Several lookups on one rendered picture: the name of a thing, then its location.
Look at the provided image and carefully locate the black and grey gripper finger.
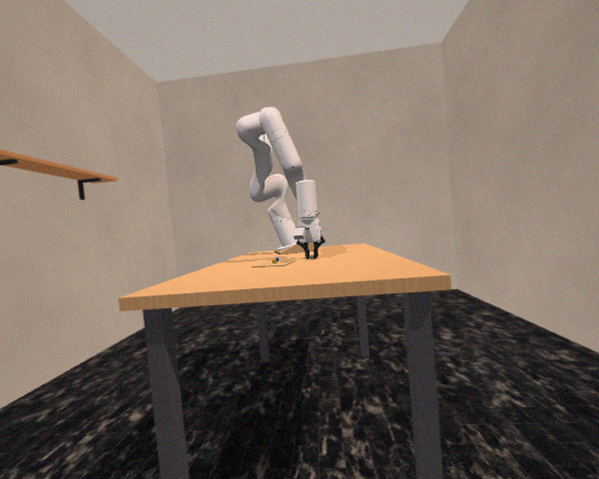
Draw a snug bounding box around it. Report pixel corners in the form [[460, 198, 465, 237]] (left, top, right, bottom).
[[297, 240, 309, 258], [313, 234, 325, 258]]

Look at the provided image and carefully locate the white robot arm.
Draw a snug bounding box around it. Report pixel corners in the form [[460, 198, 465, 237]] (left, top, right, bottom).
[[237, 107, 319, 250]]

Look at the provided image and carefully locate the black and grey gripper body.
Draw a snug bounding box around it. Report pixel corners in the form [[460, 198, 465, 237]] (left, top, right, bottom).
[[299, 218, 322, 242]]

